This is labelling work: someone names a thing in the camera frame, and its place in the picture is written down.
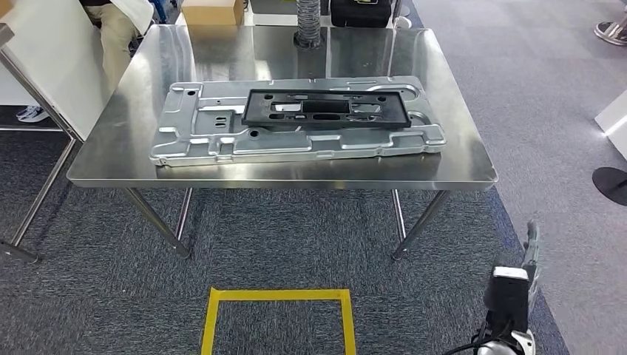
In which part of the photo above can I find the black cable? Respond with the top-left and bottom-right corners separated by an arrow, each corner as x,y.
441,338 -> 486,355

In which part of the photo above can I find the black round stand base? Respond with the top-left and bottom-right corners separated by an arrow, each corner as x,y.
592,166 -> 627,208

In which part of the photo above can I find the stamped grey metal panel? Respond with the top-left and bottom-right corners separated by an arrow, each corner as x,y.
149,75 -> 447,169

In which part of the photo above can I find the black plastic plate bracket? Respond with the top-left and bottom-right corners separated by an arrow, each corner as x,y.
240,88 -> 413,131

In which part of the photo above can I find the black case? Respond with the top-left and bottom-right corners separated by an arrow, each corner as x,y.
329,0 -> 396,29

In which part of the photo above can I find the yellow floor tape square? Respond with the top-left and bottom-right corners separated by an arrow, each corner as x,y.
200,288 -> 358,355

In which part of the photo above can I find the white board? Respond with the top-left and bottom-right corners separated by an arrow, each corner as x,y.
0,0 -> 132,143

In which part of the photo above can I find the white block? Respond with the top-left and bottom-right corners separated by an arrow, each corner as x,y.
594,88 -> 627,163

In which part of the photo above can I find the stainless steel workbench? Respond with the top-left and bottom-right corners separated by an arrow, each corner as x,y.
66,24 -> 499,260

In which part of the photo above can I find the grey ribbed hose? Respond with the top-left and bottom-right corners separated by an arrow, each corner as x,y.
293,0 -> 325,50

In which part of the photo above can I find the steel frame table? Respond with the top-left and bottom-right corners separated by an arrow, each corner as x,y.
0,21 -> 79,263

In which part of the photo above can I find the blue metal frame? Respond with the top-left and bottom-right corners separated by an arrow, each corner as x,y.
146,0 -> 172,24

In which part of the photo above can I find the cardboard box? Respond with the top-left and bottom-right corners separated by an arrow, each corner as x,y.
181,0 -> 245,27

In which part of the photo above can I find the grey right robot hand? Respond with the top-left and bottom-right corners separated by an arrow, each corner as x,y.
521,219 -> 542,314

